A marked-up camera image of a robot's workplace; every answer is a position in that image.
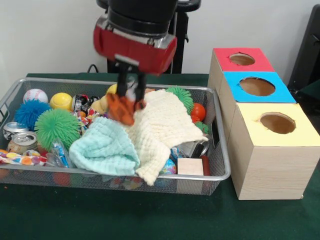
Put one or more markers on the smooth yellow ball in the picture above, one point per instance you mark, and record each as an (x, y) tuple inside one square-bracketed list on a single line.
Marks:
[(60, 101)]

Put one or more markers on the clear mesh bin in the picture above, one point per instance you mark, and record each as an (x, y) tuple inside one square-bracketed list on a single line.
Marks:
[(220, 165)]

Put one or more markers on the black equipment stand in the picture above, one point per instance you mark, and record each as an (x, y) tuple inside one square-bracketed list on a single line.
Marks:
[(307, 50)]

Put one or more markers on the colourful polka dot fabric toy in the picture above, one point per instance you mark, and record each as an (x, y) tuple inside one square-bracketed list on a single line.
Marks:
[(22, 160)]

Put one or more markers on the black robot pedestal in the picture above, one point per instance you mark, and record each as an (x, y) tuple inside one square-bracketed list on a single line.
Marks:
[(182, 40)]

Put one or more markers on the green spiky ball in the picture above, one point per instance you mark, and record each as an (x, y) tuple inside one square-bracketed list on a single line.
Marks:
[(183, 97)]

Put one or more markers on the red ball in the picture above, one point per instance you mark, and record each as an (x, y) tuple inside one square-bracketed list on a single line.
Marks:
[(198, 112)]

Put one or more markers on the dark green table cloth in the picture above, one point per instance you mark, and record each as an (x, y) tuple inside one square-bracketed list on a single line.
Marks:
[(150, 215)]

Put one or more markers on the large green fuzzy ball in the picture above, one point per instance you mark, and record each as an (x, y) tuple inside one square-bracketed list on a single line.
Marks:
[(58, 129)]

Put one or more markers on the multicolour fabric toy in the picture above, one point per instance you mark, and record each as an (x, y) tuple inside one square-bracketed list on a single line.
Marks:
[(122, 110)]

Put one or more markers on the wooden box with three holes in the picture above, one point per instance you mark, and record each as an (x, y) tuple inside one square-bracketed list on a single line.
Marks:
[(270, 160)]

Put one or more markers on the pale wooden cube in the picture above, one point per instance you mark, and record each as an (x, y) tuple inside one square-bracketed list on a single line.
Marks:
[(190, 167)]

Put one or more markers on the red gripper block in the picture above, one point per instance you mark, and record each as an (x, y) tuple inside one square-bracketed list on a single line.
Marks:
[(135, 50)]

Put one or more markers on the cream yellow waffle cloth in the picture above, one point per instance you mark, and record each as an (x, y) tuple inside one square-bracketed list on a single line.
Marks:
[(167, 127)]

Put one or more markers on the blue fuzzy ball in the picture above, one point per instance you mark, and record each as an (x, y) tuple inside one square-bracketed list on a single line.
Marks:
[(30, 112)]

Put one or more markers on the white baseball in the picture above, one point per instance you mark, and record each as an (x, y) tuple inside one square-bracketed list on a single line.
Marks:
[(35, 96)]

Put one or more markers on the mint green waffle cloth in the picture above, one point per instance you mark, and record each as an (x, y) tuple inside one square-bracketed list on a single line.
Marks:
[(105, 147)]

